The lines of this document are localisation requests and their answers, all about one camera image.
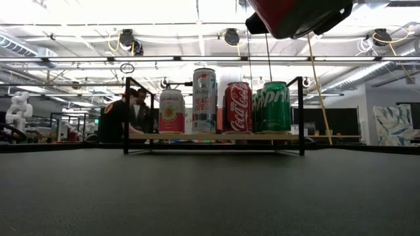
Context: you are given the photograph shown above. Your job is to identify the tall silver Celsius can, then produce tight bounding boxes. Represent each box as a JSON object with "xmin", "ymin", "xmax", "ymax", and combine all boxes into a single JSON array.
[{"xmin": 192, "ymin": 68, "xmax": 219, "ymax": 134}]

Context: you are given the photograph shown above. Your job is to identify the round hanging ring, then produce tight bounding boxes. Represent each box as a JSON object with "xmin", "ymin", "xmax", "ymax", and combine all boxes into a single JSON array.
[{"xmin": 119, "ymin": 62, "xmax": 136, "ymax": 75}]

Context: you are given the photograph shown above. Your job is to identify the black table mat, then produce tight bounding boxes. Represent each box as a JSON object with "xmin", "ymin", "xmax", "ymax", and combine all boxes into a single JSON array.
[{"xmin": 0, "ymin": 146, "xmax": 420, "ymax": 236}]

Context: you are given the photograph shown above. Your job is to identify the pink and silver Spindrift can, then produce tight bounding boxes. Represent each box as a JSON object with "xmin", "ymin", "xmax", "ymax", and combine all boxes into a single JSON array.
[
  {"xmin": 247, "ymin": 0, "xmax": 354, "ymax": 40},
  {"xmin": 158, "ymin": 88, "xmax": 186, "ymax": 134}
]

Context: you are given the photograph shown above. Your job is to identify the wooden tray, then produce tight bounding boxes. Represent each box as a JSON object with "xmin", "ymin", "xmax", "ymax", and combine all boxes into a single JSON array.
[{"xmin": 123, "ymin": 76, "xmax": 306, "ymax": 157}]

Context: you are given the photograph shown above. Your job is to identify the green Sprite can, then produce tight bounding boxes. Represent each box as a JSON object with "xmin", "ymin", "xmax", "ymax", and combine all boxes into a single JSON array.
[
  {"xmin": 251, "ymin": 88, "xmax": 263, "ymax": 134},
  {"xmin": 261, "ymin": 81, "xmax": 292, "ymax": 134}
]

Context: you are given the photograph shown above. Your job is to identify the black curved object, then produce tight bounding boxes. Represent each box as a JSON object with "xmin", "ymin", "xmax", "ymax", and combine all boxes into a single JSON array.
[{"xmin": 0, "ymin": 123, "xmax": 28, "ymax": 144}]

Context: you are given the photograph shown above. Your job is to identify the yellow extension cable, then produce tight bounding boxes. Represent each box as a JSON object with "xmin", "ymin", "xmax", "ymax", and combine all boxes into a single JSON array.
[{"xmin": 306, "ymin": 32, "xmax": 334, "ymax": 146}]

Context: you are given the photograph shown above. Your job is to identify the black overhead camera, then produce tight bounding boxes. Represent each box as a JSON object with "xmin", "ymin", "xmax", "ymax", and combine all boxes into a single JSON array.
[{"xmin": 118, "ymin": 28, "xmax": 144, "ymax": 56}]

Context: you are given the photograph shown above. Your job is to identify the red Coca-Cola can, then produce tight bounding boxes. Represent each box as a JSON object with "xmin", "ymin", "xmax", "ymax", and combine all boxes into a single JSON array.
[{"xmin": 223, "ymin": 81, "xmax": 253, "ymax": 135}]

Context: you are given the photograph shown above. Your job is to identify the leaf patterned curtain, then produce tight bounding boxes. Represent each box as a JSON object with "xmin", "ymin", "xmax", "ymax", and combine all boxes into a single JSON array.
[{"xmin": 373, "ymin": 104, "xmax": 415, "ymax": 147}]

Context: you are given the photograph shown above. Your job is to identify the black ceiling cable reel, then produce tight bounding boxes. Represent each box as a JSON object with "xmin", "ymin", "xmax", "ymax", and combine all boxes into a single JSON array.
[
  {"xmin": 373, "ymin": 28, "xmax": 393, "ymax": 47},
  {"xmin": 224, "ymin": 28, "xmax": 241, "ymax": 47}
]

